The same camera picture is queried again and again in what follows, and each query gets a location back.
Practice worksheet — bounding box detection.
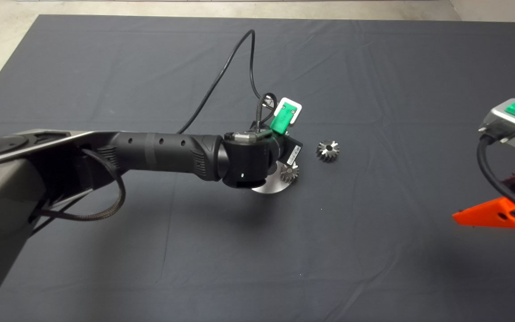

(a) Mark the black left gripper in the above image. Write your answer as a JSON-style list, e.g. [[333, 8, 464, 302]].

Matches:
[[275, 133, 304, 168]]

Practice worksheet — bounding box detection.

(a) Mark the large steel gear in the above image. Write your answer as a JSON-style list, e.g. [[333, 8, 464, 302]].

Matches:
[[316, 140, 341, 163]]

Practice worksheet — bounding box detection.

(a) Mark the small steel gear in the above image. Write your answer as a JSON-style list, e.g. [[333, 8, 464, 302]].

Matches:
[[280, 162, 300, 184]]

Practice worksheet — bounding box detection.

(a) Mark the round metal plate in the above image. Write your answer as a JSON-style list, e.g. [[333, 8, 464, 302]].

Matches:
[[251, 161, 300, 195]]

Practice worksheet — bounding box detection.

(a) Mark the dark grey table cloth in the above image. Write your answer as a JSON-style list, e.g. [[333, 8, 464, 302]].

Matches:
[[0, 14, 515, 322]]

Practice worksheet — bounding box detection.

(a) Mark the green left camera mount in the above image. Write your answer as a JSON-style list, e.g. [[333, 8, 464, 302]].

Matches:
[[270, 102, 297, 135]]

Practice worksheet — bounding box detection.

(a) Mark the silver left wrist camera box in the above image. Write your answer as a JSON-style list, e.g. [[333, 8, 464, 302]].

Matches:
[[274, 97, 303, 128]]

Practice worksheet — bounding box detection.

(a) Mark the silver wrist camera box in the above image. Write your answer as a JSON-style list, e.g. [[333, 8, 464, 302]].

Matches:
[[479, 98, 515, 149], [274, 97, 303, 128]]

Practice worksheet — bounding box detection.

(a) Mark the smooth black right camera cable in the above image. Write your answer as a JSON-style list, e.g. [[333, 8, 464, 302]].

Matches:
[[477, 134, 515, 222]]

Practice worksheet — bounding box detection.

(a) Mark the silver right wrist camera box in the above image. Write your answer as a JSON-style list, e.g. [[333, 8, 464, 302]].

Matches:
[[479, 98, 515, 149]]

